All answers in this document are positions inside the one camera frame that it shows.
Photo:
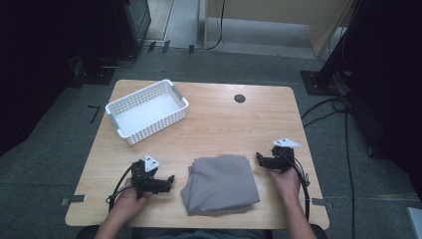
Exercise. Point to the wooden partition panel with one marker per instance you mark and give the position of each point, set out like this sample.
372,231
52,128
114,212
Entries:
282,16

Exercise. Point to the black metal stand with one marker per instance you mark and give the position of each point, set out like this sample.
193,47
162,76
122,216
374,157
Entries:
335,56

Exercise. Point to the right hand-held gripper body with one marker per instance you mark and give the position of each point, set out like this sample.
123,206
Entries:
281,153

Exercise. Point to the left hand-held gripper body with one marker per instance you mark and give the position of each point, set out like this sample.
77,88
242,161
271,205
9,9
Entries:
144,172

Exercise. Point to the white plastic basket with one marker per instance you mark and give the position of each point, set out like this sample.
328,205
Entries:
147,111

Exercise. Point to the person's right hand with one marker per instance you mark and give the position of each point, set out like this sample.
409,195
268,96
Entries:
286,183

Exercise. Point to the black metal stand base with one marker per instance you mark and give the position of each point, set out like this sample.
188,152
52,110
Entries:
320,83

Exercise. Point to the person's left hand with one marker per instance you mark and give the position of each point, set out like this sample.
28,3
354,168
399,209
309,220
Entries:
127,203

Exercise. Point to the white box corner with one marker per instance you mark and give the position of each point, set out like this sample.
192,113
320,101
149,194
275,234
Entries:
415,222

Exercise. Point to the dark equipment cabinet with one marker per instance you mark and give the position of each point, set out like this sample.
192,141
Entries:
132,26

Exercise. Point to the black table grommet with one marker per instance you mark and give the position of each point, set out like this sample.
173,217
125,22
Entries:
239,98

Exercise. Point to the grey cloth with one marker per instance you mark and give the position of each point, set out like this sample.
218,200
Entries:
219,184

